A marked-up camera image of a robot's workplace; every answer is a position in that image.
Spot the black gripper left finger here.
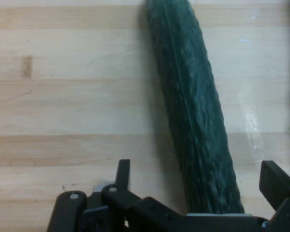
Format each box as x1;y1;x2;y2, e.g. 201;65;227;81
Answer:
47;159;187;232

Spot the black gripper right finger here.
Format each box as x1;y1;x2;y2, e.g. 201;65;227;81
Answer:
259;160;290;232

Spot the long dark green cucumber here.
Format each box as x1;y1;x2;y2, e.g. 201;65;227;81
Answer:
145;0;246;215

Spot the wooden cutting board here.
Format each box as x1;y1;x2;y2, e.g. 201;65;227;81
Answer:
0;3;290;232

